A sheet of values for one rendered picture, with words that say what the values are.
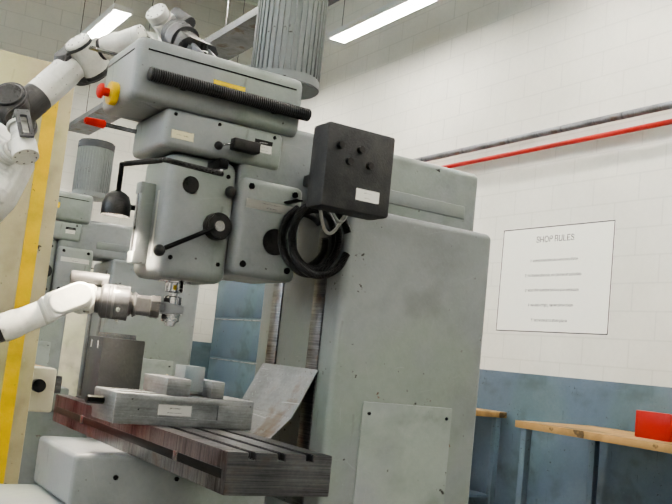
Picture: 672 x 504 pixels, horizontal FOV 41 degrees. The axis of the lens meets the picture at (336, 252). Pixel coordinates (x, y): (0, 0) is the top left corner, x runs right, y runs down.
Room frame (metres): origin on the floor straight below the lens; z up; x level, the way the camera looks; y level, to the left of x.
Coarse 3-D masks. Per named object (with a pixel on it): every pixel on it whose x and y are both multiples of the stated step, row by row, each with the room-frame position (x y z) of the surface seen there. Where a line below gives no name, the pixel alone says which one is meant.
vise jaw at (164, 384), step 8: (144, 376) 2.23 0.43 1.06; (152, 376) 2.19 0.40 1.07; (160, 376) 2.15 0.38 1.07; (168, 376) 2.18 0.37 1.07; (144, 384) 2.22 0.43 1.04; (152, 384) 2.18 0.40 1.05; (160, 384) 2.14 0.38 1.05; (168, 384) 2.11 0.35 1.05; (176, 384) 2.12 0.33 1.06; (184, 384) 2.13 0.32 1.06; (160, 392) 2.13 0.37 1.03; (168, 392) 2.11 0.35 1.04; (176, 392) 2.12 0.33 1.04; (184, 392) 2.13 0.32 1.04
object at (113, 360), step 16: (96, 336) 2.64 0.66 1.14; (112, 336) 2.58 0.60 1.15; (128, 336) 2.59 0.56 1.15; (96, 352) 2.60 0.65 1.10; (112, 352) 2.55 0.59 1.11; (128, 352) 2.57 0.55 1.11; (96, 368) 2.57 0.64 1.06; (112, 368) 2.55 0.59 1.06; (128, 368) 2.57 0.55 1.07; (96, 384) 2.54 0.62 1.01; (112, 384) 2.56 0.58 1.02; (128, 384) 2.58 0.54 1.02
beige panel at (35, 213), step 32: (0, 64) 3.72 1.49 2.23; (32, 64) 3.79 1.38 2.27; (64, 96) 3.86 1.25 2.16; (64, 128) 3.87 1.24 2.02; (32, 192) 3.82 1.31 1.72; (0, 224) 3.77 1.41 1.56; (32, 224) 3.83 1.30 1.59; (0, 256) 3.78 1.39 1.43; (32, 256) 3.84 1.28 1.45; (0, 288) 3.79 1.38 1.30; (32, 288) 3.86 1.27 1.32; (0, 352) 3.81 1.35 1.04; (32, 352) 3.87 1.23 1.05; (0, 384) 3.82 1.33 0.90; (0, 416) 3.82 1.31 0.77; (0, 448) 3.83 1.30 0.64; (0, 480) 3.84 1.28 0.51
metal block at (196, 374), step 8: (176, 368) 2.22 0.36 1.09; (184, 368) 2.18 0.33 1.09; (192, 368) 2.19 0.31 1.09; (200, 368) 2.20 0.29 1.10; (176, 376) 2.22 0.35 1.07; (184, 376) 2.18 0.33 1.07; (192, 376) 2.19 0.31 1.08; (200, 376) 2.20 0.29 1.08; (192, 384) 2.19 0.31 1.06; (200, 384) 2.20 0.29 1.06
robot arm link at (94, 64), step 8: (112, 32) 2.55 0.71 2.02; (120, 32) 2.53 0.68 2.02; (128, 32) 2.51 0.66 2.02; (96, 40) 2.55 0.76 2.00; (104, 40) 2.54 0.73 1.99; (112, 40) 2.53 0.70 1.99; (120, 40) 2.52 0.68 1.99; (128, 40) 2.52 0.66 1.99; (104, 48) 2.54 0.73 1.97; (112, 48) 2.53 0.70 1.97; (120, 48) 2.54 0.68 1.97; (72, 56) 2.53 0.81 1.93; (80, 56) 2.53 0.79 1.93; (88, 56) 2.53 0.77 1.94; (96, 56) 2.55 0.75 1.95; (104, 56) 2.56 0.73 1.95; (112, 56) 2.56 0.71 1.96; (80, 64) 2.55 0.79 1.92; (88, 64) 2.55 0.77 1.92; (96, 64) 2.55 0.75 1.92; (104, 64) 2.58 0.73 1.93; (88, 72) 2.56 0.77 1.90; (96, 72) 2.57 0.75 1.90; (104, 72) 2.58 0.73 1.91; (88, 80) 2.59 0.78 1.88
